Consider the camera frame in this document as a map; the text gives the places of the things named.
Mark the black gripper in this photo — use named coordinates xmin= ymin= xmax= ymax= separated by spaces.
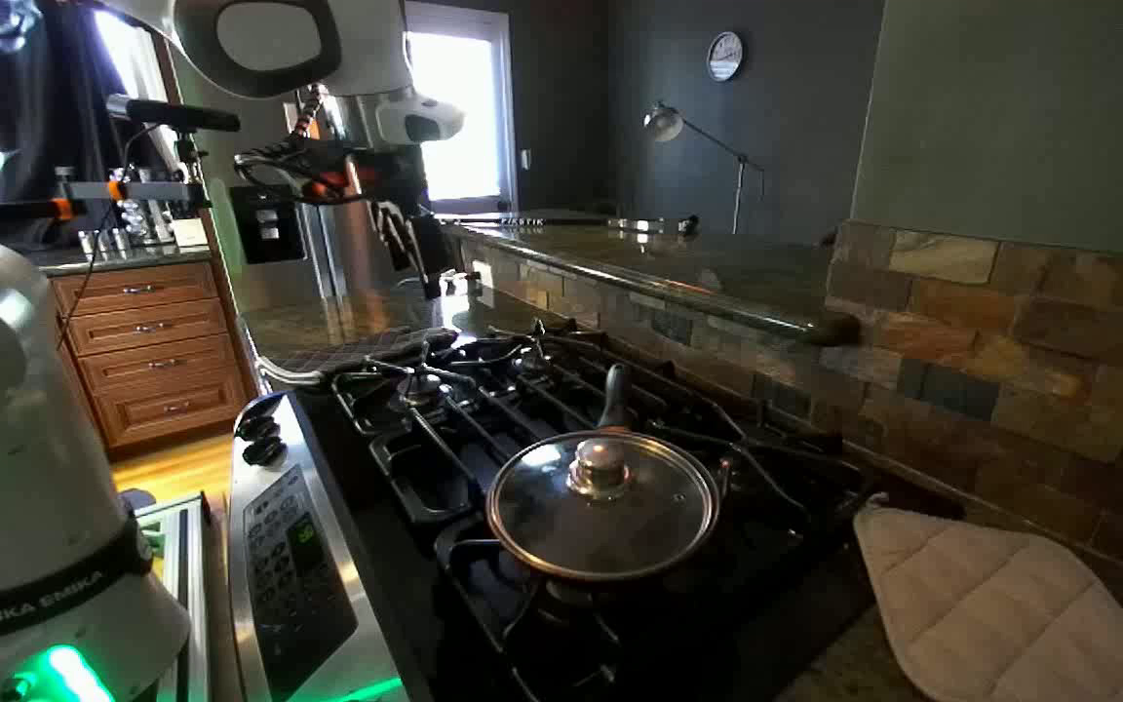
xmin=378 ymin=190 xmax=456 ymax=302

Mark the dark nonstick frying pan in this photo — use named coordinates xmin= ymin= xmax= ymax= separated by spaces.
xmin=481 ymin=360 xmax=729 ymax=588

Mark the glass pot lid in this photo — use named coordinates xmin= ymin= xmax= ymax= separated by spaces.
xmin=489 ymin=425 xmax=720 ymax=577

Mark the stainless steel refrigerator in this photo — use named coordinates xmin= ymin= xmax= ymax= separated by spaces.
xmin=208 ymin=130 xmax=398 ymax=322

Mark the black gas stove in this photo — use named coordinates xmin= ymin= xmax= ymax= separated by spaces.
xmin=221 ymin=315 xmax=967 ymax=702

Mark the bright window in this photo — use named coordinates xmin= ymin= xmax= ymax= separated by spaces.
xmin=401 ymin=4 xmax=515 ymax=209

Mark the black stove knob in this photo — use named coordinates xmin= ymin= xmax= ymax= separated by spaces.
xmin=229 ymin=385 xmax=288 ymax=439
xmin=243 ymin=432 xmax=288 ymax=471

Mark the wooden drawer cabinet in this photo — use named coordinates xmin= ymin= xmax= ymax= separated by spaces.
xmin=48 ymin=252 xmax=260 ymax=458

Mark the chrome desk lamp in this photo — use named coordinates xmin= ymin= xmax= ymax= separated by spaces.
xmin=636 ymin=96 xmax=767 ymax=238

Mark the beige quilted oven mitt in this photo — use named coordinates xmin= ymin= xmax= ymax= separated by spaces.
xmin=850 ymin=494 xmax=1123 ymax=702

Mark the wall power outlet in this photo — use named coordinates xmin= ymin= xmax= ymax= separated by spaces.
xmin=469 ymin=256 xmax=503 ymax=312

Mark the black stereo camera bar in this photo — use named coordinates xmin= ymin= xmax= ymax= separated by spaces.
xmin=103 ymin=91 xmax=246 ymax=136

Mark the grey camera mount arm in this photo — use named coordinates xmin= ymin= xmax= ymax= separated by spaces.
xmin=48 ymin=130 xmax=208 ymax=264

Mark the round wall clock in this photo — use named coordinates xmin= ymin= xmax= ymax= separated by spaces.
xmin=702 ymin=27 xmax=748 ymax=86

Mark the aluminium stand frame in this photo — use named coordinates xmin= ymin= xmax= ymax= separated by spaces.
xmin=119 ymin=485 xmax=221 ymax=702

